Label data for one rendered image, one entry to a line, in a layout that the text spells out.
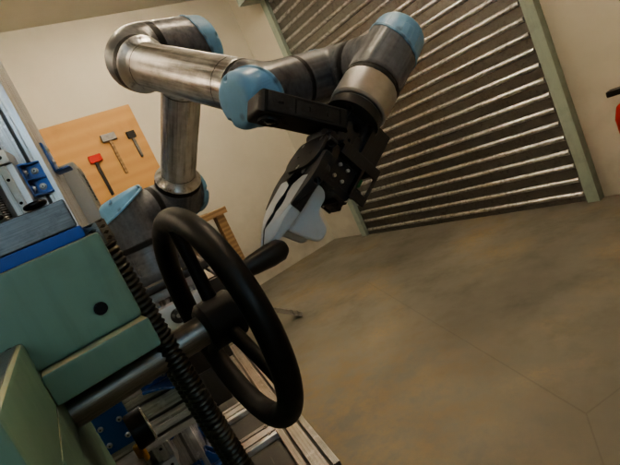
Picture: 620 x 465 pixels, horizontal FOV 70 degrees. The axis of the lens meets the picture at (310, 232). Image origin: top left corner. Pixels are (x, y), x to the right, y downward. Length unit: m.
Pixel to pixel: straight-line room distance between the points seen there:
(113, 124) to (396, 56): 3.63
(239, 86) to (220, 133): 3.84
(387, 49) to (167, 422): 0.97
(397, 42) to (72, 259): 0.44
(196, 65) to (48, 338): 0.41
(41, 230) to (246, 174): 3.98
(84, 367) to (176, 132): 0.70
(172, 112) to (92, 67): 3.26
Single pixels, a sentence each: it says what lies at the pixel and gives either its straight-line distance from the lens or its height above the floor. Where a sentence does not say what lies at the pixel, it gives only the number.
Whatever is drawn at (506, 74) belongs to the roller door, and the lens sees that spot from 3.11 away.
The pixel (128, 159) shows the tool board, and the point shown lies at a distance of 4.05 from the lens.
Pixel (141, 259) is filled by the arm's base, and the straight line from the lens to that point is 1.14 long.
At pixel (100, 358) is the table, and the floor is 0.86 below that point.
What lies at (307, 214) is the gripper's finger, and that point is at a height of 0.88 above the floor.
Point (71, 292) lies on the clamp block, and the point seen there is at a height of 0.92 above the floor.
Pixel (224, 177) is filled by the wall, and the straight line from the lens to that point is 4.30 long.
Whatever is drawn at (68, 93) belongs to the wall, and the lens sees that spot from 4.16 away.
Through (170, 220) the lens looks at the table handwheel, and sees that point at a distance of 0.49.
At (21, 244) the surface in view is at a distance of 0.47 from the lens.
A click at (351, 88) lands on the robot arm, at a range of 0.56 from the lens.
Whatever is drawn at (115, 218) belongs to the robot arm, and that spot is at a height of 1.00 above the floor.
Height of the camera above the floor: 0.94
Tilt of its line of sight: 9 degrees down
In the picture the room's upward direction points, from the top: 25 degrees counter-clockwise
